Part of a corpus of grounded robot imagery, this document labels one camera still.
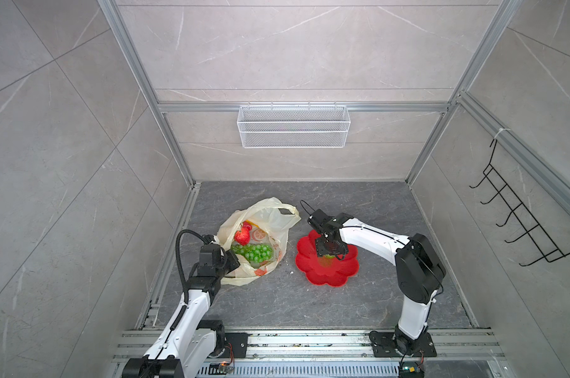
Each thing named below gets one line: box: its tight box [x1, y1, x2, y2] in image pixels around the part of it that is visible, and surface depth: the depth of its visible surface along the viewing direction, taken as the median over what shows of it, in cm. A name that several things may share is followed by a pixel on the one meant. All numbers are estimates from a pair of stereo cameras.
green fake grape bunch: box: [230, 243, 274, 264], surface depth 92 cm
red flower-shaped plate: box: [295, 229, 360, 287], surface depth 92 cm
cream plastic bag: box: [217, 197, 302, 286], surface depth 94 cm
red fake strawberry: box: [233, 220, 253, 246], surface depth 95 cm
